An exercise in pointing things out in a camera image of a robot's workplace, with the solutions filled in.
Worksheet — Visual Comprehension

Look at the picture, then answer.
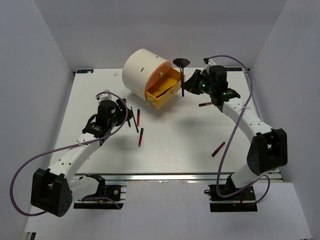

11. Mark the brown lip gloss right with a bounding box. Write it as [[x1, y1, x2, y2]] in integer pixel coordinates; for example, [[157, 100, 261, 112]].
[[198, 102, 213, 107]]

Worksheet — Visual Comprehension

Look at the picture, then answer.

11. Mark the aluminium table frame rail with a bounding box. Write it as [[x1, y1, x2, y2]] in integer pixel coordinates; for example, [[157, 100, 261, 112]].
[[44, 67, 285, 182]]

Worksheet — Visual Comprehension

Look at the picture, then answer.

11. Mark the black fan makeup brush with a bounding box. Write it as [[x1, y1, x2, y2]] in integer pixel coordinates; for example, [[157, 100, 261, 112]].
[[172, 58, 190, 97]]

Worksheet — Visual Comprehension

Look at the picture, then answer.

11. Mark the red lip gloss right front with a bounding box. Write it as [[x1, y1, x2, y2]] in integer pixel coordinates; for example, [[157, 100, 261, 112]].
[[211, 141, 226, 157]]

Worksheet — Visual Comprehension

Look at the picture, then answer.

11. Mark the black small makeup brush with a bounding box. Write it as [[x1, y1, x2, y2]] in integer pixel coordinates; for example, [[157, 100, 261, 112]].
[[155, 86, 176, 99]]

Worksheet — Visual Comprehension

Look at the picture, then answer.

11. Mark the yellow drawer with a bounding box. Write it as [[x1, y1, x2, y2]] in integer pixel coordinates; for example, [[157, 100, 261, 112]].
[[144, 68, 181, 109]]

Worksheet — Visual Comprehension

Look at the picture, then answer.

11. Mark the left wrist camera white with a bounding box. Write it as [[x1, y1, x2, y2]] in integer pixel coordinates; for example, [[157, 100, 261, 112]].
[[95, 89, 112, 105]]

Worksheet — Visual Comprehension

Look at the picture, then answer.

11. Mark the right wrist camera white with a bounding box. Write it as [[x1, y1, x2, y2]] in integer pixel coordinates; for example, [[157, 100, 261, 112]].
[[201, 58, 216, 74]]

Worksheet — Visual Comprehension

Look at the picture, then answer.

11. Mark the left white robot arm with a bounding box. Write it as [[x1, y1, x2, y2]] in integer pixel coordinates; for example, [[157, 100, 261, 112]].
[[30, 97, 131, 217]]

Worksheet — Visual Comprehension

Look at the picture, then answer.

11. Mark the black round-head makeup brush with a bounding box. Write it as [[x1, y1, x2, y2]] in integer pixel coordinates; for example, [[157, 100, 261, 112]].
[[127, 118, 131, 128]]

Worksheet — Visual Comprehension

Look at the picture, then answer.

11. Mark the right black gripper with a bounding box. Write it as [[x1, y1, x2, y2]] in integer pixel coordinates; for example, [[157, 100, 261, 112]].
[[181, 69, 215, 96]]

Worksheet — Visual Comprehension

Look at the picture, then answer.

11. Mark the blue label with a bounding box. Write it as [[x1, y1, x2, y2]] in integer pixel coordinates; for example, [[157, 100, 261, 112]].
[[76, 69, 94, 74], [225, 67, 243, 72]]

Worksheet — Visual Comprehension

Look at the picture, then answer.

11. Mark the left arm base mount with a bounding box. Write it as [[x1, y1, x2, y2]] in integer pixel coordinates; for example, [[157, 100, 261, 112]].
[[70, 173, 127, 210]]

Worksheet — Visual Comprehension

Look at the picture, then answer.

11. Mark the red lip gloss lower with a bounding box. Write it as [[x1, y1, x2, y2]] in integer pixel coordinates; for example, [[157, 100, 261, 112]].
[[138, 127, 144, 147]]

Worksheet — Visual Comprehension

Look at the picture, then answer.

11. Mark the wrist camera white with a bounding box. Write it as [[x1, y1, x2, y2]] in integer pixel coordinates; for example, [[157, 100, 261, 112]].
[[95, 89, 112, 105], [201, 58, 216, 74]]

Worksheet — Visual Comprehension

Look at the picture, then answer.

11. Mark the blue label right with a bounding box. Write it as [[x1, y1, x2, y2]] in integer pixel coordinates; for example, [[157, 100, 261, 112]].
[[225, 67, 243, 72]]

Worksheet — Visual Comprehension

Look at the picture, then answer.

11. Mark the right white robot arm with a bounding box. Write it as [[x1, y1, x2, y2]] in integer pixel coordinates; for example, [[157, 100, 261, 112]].
[[182, 65, 288, 200]]

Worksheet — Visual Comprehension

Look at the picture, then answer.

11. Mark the white cylindrical drawer organizer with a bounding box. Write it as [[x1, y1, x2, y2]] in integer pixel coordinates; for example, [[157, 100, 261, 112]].
[[122, 48, 168, 101]]

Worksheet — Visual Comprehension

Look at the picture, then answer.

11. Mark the blue label left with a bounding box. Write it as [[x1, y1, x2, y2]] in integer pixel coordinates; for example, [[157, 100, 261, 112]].
[[76, 69, 94, 74]]

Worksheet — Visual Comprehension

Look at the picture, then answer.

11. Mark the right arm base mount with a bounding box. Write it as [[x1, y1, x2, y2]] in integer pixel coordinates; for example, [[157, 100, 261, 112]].
[[203, 176, 258, 213]]

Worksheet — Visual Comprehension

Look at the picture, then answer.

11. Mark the red lip gloss centre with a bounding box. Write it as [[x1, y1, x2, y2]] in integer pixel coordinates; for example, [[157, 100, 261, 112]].
[[136, 108, 140, 126]]

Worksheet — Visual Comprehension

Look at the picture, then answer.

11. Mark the red lip gloss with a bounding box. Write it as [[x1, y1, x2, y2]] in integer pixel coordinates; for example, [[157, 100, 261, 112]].
[[136, 108, 140, 126], [138, 127, 144, 147], [211, 141, 226, 157]]

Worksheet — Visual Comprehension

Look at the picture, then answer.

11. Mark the orange top drawer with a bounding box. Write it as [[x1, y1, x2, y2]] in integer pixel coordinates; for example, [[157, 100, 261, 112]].
[[145, 61, 172, 91]]

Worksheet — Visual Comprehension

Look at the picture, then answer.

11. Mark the thin black liner brush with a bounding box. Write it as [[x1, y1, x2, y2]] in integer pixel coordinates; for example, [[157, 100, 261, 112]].
[[130, 106, 140, 133]]

